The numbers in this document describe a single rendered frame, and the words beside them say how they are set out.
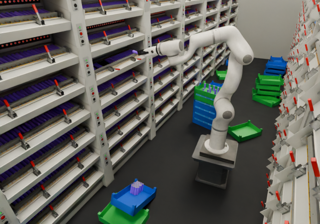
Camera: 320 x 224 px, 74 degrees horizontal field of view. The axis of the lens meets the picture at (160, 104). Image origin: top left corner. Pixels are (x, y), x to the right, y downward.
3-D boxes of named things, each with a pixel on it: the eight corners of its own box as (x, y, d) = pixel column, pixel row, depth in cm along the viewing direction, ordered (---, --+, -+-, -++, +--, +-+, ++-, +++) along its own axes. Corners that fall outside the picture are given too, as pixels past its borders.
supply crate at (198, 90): (227, 93, 234) (228, 87, 230) (217, 100, 221) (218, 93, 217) (204, 86, 252) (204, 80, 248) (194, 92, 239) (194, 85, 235)
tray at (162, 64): (179, 60, 250) (182, 49, 242) (152, 77, 204) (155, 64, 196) (164, 53, 256) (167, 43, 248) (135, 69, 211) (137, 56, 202)
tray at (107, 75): (145, 61, 188) (147, 51, 183) (95, 86, 143) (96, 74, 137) (127, 52, 194) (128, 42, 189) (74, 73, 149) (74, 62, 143)
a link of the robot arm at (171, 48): (168, 54, 144) (165, 41, 141) (185, 52, 137) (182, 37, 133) (162, 58, 138) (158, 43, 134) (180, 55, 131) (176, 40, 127)
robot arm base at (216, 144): (228, 141, 177) (232, 122, 168) (228, 156, 161) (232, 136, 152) (205, 137, 182) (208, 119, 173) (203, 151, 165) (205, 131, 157)
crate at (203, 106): (225, 106, 241) (226, 100, 238) (216, 113, 229) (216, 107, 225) (203, 98, 260) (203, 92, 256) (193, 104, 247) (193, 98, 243)
